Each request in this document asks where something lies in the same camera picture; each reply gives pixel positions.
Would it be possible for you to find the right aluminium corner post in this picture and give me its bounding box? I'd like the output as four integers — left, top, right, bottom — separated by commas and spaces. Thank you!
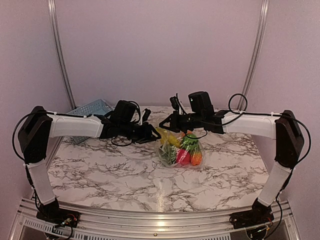
242, 0, 270, 98

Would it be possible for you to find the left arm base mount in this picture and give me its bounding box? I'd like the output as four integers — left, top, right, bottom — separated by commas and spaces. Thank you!
36, 208, 80, 228

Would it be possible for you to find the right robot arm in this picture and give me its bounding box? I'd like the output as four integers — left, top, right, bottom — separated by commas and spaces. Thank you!
159, 91, 306, 224

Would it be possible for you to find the aluminium front frame rail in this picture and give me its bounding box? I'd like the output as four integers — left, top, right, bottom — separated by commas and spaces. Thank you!
9, 197, 301, 240

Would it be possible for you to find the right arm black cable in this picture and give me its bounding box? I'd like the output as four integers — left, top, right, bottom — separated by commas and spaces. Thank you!
187, 93, 312, 166

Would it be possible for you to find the left aluminium corner post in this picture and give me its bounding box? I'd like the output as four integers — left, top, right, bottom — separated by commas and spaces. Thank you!
47, 0, 77, 110

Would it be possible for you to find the aluminium corner post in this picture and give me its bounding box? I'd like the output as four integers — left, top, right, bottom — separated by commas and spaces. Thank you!
242, 0, 270, 98
47, 0, 77, 110

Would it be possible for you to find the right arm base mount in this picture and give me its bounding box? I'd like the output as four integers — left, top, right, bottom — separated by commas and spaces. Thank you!
229, 210, 275, 229

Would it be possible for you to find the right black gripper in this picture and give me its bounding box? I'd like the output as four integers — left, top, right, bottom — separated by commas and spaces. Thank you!
158, 110, 204, 134

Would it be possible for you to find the fake green lettuce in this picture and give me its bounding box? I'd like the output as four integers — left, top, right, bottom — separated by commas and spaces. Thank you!
180, 133, 199, 152

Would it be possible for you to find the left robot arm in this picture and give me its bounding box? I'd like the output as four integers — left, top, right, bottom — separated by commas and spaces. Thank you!
12, 100, 161, 223

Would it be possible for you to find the fake yellow banana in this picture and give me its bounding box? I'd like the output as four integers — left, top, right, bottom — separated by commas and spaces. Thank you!
155, 127, 181, 148

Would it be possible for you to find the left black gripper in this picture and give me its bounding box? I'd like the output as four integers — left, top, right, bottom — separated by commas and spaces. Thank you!
119, 120, 161, 144

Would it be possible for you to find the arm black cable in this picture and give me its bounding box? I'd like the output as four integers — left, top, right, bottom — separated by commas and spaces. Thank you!
187, 93, 312, 166
107, 101, 143, 147

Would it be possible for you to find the clear zip top bag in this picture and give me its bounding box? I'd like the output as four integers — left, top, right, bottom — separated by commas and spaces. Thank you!
155, 130, 205, 168

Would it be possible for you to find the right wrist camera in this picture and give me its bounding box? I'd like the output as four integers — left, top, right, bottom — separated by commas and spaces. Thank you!
169, 93, 183, 115

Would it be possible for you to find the fake orange carrot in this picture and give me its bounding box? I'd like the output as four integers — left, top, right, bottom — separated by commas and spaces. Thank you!
190, 148, 203, 166

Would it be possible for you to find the blue plastic basket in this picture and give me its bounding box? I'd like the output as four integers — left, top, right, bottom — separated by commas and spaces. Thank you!
66, 98, 113, 145

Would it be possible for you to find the fake red food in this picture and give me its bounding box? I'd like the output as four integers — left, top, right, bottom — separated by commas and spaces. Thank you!
175, 149, 191, 166

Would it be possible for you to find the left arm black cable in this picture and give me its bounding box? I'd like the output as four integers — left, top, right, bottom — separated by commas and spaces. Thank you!
107, 101, 143, 147

